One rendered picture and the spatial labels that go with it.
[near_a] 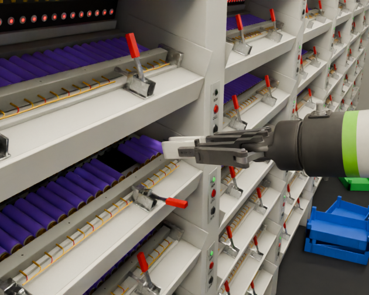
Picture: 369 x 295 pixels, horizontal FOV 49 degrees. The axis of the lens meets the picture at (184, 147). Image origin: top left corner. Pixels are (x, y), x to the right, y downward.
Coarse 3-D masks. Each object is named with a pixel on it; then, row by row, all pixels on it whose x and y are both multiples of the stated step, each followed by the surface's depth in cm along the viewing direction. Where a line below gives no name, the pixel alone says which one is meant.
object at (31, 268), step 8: (176, 160) 82; (120, 200) 67; (112, 208) 64; (104, 216) 63; (80, 232) 58; (56, 248) 55; (48, 256) 53; (32, 264) 51; (40, 264) 52; (24, 272) 50; (16, 280) 49
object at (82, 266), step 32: (160, 128) 84; (192, 160) 83; (160, 192) 73; (192, 192) 83; (96, 224) 61; (128, 224) 63; (64, 256) 55; (96, 256) 56; (32, 288) 49; (64, 288) 51
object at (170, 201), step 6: (150, 192) 67; (150, 198) 67; (156, 198) 66; (162, 198) 66; (168, 198) 66; (174, 198) 66; (168, 204) 65; (174, 204) 65; (180, 204) 64; (186, 204) 64
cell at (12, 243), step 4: (0, 228) 53; (0, 232) 52; (4, 232) 53; (0, 236) 52; (4, 236) 52; (8, 236) 52; (0, 240) 52; (4, 240) 52; (8, 240) 52; (12, 240) 52; (16, 240) 52; (0, 244) 52; (4, 244) 52; (8, 244) 52; (12, 244) 52; (16, 244) 52; (4, 248) 52; (8, 248) 51; (12, 248) 52; (8, 252) 52
